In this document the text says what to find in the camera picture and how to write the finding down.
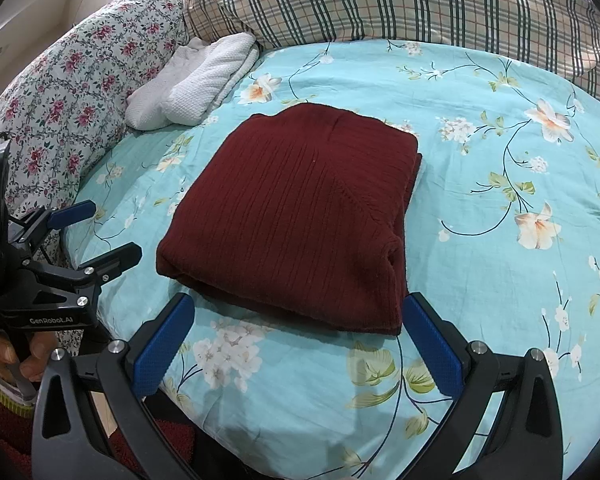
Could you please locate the white folded towel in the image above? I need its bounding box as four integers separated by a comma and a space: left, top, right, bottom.
125, 32, 261, 131

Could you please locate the light blue floral bed sheet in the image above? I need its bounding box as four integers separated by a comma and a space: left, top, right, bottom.
62, 40, 600, 480

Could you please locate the dark red knit sweater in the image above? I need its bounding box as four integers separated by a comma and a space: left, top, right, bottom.
155, 102, 425, 336

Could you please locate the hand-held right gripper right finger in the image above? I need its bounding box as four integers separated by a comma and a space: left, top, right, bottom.
402, 291, 566, 480

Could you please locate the pink floral quilt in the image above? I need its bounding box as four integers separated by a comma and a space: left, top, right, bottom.
0, 0, 191, 268

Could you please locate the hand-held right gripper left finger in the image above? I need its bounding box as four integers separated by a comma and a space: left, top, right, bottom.
30, 292, 201, 480

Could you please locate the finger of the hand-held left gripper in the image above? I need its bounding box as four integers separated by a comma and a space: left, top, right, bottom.
9, 200, 97, 247
77, 241, 143, 286

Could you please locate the person's left hand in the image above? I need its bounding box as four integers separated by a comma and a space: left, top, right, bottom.
0, 325, 63, 386

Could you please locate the plaid quilt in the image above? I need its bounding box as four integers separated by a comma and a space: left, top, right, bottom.
182, 0, 600, 111

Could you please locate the person's red fuzzy clothing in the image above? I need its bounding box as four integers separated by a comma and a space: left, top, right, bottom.
107, 417, 198, 480

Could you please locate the person's left forearm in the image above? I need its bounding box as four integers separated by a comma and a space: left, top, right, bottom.
0, 367, 46, 480

